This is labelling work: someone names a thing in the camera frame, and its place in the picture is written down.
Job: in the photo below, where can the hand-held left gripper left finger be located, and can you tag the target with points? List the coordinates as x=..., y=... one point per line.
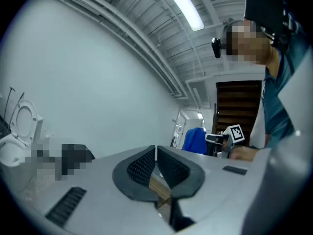
x=139, y=177

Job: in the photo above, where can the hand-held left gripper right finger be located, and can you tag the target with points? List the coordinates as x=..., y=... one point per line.
x=181, y=177

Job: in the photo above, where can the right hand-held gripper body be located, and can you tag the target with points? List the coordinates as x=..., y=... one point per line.
x=234, y=134

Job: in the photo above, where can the blue cloth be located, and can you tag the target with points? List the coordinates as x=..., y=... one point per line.
x=193, y=141

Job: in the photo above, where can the person's right hand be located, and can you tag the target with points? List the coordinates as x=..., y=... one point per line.
x=244, y=153

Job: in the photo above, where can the dark wooden staircase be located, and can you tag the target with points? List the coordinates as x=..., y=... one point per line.
x=234, y=101

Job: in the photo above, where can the person's teal shirt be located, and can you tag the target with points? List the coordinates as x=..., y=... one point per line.
x=276, y=111

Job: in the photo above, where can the white door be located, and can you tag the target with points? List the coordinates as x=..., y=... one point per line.
x=181, y=126

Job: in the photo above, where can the person's head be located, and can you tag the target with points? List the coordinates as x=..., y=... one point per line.
x=247, y=45

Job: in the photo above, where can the white open-lid toilet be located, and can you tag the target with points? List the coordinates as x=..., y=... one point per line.
x=19, y=121

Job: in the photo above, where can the long ceiling light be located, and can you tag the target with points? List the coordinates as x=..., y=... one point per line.
x=185, y=6

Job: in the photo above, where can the white ceiling pipe bundle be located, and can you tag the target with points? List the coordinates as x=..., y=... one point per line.
x=137, y=38

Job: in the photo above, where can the black head camera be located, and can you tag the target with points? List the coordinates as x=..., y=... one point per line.
x=216, y=48

